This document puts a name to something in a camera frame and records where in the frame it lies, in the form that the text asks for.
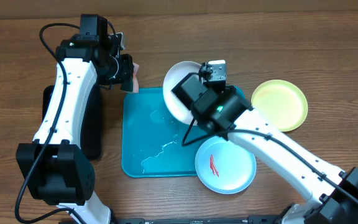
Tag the green and pink sponge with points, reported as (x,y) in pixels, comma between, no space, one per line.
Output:
(133,85)

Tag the yellow-green rimmed plate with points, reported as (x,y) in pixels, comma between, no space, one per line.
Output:
(282,103)

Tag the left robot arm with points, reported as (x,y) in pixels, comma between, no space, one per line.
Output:
(56,165)

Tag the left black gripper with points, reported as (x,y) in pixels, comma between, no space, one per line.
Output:
(127,62)

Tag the black plastic tray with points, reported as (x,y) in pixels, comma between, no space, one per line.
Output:
(80,119)

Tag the light blue plate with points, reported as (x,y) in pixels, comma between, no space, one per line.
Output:
(224,167)

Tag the teal plastic tray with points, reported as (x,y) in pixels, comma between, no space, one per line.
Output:
(151,138)

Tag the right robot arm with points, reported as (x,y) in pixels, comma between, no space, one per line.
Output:
(330,194)

